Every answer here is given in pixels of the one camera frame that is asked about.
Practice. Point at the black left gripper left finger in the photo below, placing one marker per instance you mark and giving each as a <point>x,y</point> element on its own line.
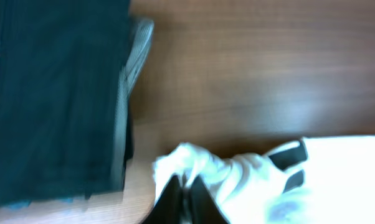
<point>167,209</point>

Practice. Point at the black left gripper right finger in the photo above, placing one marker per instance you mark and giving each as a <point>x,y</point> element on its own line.
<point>202,207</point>

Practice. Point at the white Puma t-shirt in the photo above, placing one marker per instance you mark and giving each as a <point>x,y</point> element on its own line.
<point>307,181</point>

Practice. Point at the folded blue jeans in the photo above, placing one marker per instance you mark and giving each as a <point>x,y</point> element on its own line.
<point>42,204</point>

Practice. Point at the folded grey garment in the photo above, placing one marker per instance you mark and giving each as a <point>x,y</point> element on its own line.
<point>141,34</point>

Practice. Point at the folded dark navy garment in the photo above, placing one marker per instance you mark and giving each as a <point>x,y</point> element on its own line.
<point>63,101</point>

